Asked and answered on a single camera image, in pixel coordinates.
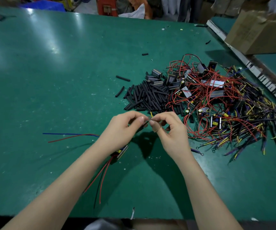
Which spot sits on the person's left hand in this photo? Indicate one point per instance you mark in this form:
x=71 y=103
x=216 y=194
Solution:
x=117 y=134

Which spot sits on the person's right hand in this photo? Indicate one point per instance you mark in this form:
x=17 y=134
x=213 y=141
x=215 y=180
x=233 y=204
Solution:
x=173 y=138

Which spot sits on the person's right thumb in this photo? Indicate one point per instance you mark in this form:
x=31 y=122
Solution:
x=156 y=126

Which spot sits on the person's left thumb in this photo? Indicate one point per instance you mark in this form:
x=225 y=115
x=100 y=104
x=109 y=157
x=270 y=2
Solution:
x=136 y=124

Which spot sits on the short black heat-shrink tube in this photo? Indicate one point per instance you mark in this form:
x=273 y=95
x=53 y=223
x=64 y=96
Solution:
x=143 y=126

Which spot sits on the person's right forearm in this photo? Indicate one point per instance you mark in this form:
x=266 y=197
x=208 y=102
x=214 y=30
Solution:
x=205 y=194

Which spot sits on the person's left forearm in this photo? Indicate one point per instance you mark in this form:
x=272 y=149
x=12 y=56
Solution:
x=63 y=189

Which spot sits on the pile of black heat-shrink tubes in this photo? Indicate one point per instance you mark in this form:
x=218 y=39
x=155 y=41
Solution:
x=150 y=96

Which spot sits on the white paper scrap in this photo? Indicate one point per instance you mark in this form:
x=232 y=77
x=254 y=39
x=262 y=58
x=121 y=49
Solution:
x=132 y=213

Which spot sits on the person's grey clothing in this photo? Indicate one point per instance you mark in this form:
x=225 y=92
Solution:
x=106 y=224

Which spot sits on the white plastic bag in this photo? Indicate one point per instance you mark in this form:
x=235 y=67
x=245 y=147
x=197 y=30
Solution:
x=134 y=13

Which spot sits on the orange machine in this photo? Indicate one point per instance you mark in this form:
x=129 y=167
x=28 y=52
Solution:
x=106 y=5

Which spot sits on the brown cardboard box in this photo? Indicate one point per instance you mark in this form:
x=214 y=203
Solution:
x=260 y=33

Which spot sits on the blue plastic crate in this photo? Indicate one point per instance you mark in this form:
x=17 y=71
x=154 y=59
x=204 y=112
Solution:
x=44 y=5

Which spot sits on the white table edge rail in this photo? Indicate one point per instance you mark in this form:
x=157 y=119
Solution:
x=255 y=69

